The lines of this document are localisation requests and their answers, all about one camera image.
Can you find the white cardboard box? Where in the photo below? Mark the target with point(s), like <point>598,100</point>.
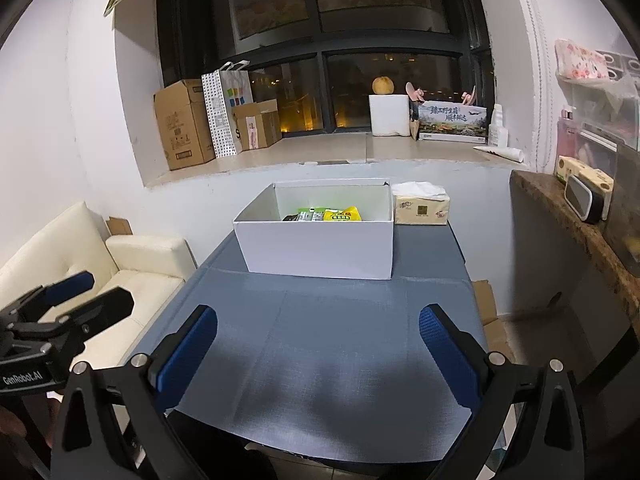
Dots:
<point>320,247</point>

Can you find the yellow snack bag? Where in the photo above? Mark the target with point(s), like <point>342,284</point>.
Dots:
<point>342,215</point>

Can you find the small open cardboard box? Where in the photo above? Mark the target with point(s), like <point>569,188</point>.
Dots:
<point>257,125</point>

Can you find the wooden side shelf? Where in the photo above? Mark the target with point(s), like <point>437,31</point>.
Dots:
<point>560,210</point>

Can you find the white plastic bottle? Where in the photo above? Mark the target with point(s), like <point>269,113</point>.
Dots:
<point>497,130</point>

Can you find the beige tissue pack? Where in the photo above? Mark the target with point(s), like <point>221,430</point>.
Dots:
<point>420,207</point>

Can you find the flattened cardboard on floor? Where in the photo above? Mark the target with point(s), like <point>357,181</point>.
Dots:
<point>492,315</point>

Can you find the small brown carton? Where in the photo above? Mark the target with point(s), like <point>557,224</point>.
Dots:
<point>413,122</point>

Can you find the white patterned paper bag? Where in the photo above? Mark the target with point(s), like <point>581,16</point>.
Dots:
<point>222,110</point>

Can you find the grey table cloth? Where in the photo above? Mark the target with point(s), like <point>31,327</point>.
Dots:
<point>320,340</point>

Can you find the dark glass tank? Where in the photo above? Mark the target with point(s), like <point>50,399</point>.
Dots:
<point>625,210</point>

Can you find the round yellow fruit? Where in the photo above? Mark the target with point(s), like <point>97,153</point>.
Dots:
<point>382,86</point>

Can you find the flat cardboard piece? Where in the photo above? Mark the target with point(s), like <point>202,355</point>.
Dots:
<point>120,226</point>

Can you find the cream sofa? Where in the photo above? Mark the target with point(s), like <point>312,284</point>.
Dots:
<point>65,255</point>

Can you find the rolled white paper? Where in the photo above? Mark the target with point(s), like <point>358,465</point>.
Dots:
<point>500,152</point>

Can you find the printed landscape carton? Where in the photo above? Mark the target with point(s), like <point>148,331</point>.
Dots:
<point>452,122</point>

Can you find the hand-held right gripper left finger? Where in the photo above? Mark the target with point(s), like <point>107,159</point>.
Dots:
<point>185,355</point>

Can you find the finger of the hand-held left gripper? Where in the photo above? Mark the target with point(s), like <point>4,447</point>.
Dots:
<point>107,305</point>
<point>70,283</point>

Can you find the white foam box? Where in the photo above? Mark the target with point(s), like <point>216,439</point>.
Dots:
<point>390,116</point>

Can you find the grey desk clock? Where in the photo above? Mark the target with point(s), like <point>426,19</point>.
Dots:
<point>582,197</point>

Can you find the green snack packet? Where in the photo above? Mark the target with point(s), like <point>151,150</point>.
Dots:
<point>307,210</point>

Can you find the clear plastic drawer organizer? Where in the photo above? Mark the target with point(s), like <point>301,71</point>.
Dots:
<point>600,105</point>

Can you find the dark snack packet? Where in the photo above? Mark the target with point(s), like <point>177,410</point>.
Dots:
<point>300,218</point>

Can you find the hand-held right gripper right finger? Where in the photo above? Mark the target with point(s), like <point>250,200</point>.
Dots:
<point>447,355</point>

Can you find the large brown cardboard box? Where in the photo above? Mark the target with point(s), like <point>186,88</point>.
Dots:
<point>182,125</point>

